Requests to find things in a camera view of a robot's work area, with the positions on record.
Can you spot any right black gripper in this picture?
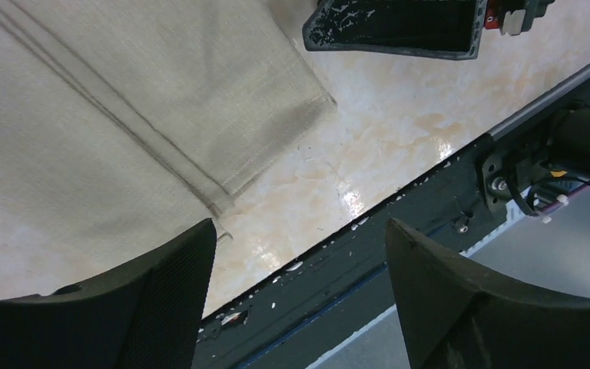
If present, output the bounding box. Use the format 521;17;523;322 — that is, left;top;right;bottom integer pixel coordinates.
302;0;555;61

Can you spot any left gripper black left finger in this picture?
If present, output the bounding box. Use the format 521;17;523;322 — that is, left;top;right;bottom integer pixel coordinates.
0;219;217;368

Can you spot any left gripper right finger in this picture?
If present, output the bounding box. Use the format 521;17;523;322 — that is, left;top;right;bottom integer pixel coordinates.
385;218;590;368

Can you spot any beige cloth napkin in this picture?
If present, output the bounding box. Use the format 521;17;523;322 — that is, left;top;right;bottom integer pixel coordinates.
0;1;335;300

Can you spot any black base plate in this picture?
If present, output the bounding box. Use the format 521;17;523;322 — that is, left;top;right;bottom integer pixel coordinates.
191;61;590;369

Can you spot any aluminium frame rail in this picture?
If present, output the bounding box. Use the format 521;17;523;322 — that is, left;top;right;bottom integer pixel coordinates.
194;64;590;368

